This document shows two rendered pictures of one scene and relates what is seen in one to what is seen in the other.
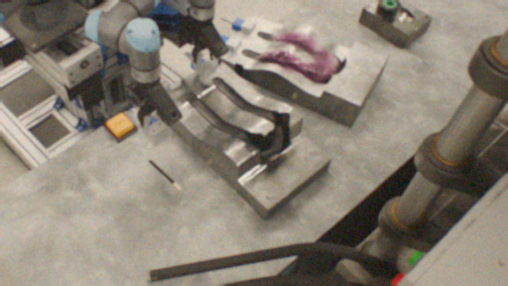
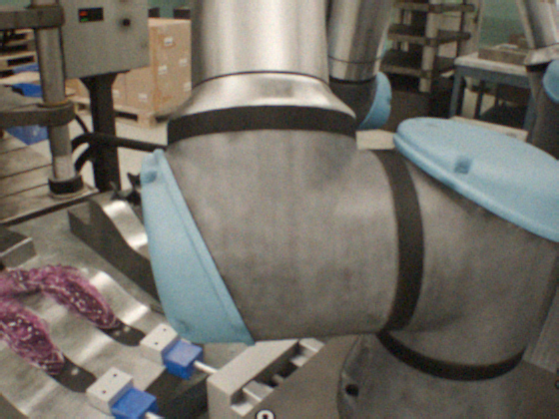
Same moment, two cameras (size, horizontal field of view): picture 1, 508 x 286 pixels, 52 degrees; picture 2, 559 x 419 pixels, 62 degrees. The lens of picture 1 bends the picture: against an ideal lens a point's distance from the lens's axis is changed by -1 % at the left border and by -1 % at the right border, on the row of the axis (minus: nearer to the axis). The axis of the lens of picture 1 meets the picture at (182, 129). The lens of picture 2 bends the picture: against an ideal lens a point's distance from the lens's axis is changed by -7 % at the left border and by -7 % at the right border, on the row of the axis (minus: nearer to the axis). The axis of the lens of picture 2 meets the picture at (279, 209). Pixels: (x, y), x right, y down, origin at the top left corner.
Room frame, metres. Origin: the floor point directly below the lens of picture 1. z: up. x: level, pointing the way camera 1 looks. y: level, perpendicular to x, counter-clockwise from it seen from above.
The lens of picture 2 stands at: (1.88, -0.11, 1.35)
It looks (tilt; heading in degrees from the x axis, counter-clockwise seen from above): 26 degrees down; 171
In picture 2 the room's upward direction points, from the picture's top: 2 degrees clockwise
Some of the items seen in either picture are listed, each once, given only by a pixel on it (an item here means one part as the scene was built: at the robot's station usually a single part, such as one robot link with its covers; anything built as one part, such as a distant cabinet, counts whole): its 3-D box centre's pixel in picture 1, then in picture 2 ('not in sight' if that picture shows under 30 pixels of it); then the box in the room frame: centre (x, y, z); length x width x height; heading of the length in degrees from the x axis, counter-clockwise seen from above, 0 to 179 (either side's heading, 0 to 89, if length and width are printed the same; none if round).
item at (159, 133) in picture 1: (147, 123); not in sight; (0.93, 0.10, 0.93); 0.13 x 0.05 x 0.05; 39
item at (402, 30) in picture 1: (394, 19); not in sight; (1.47, -0.79, 0.84); 0.20 x 0.15 x 0.07; 38
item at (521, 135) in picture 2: not in sight; (482, 138); (-1.38, 1.98, 0.28); 0.61 x 0.41 x 0.15; 46
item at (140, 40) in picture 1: (142, 44); not in sight; (0.91, 0.09, 1.25); 0.09 x 0.08 x 0.11; 58
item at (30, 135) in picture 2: not in sight; (26, 123); (-2.60, -1.74, 0.11); 0.61 x 0.43 x 0.22; 52
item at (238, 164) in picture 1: (239, 127); (176, 225); (0.95, -0.17, 0.87); 0.50 x 0.26 x 0.14; 38
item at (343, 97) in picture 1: (300, 61); (28, 322); (1.24, -0.40, 0.86); 0.50 x 0.26 x 0.11; 55
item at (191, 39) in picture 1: (200, 28); not in sight; (1.19, -0.06, 1.05); 0.09 x 0.08 x 0.12; 38
